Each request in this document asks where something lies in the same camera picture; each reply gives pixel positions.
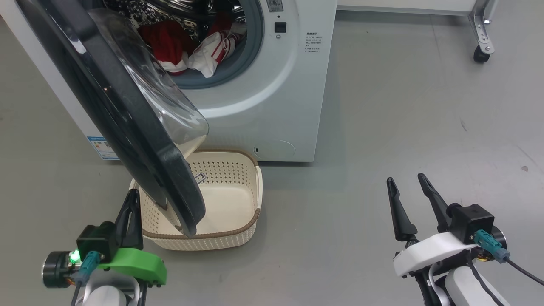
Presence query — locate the black round glass washer door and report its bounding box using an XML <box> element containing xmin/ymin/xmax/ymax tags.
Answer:
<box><xmin>15</xmin><ymin>0</ymin><xmax>210</xmax><ymax>238</ymax></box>

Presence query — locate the white washing machine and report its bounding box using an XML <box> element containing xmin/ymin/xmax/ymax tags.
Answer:
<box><xmin>0</xmin><ymin>0</ymin><xmax>337</xmax><ymax>163</ymax></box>

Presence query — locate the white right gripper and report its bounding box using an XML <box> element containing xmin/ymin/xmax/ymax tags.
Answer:
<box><xmin>386</xmin><ymin>173</ymin><xmax>479</xmax><ymax>278</ymax></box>

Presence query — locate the blue energy label sticker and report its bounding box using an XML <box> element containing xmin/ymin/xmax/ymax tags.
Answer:
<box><xmin>87</xmin><ymin>136</ymin><xmax>120</xmax><ymax>161</ymax></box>

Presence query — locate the left camera cable teal plug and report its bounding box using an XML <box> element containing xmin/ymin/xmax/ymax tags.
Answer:
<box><xmin>70</xmin><ymin>251</ymin><xmax>101</xmax><ymax>306</ymax></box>

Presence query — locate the washing machine metal drum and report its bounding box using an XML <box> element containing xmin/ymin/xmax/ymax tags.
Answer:
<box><xmin>104</xmin><ymin>0</ymin><xmax>247</xmax><ymax>43</ymax></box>

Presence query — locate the silver metal table leg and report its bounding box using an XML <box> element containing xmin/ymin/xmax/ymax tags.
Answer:
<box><xmin>467</xmin><ymin>0</ymin><xmax>499</xmax><ymax>55</ymax></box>

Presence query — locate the white garment with red stripes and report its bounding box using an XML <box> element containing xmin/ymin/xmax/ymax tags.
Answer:
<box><xmin>187</xmin><ymin>23</ymin><xmax>248</xmax><ymax>79</ymax></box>

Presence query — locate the camera cable teal plug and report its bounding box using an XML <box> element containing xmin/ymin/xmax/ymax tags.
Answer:
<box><xmin>474</xmin><ymin>229</ymin><xmax>544</xmax><ymax>286</ymax></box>
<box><xmin>70</xmin><ymin>251</ymin><xmax>101</xmax><ymax>306</ymax></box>

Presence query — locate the oval drain filter cover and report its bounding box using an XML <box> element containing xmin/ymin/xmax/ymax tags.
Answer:
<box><xmin>254</xmin><ymin>140</ymin><xmax>296</xmax><ymax>162</ymax></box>

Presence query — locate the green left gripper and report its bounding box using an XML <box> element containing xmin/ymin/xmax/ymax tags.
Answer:
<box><xmin>98</xmin><ymin>189</ymin><xmax>167</xmax><ymax>286</ymax></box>

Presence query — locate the cream perforated laundry basket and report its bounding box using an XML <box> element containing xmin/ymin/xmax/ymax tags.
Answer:
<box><xmin>129</xmin><ymin>148</ymin><xmax>263</xmax><ymax>251</ymax></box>

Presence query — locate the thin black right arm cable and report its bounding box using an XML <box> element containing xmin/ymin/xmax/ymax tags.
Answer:
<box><xmin>467</xmin><ymin>259</ymin><xmax>496</xmax><ymax>306</ymax></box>

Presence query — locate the right camera cable teal plug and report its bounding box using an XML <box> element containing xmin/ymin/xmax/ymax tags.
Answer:
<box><xmin>474</xmin><ymin>229</ymin><xmax>544</xmax><ymax>286</ymax></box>

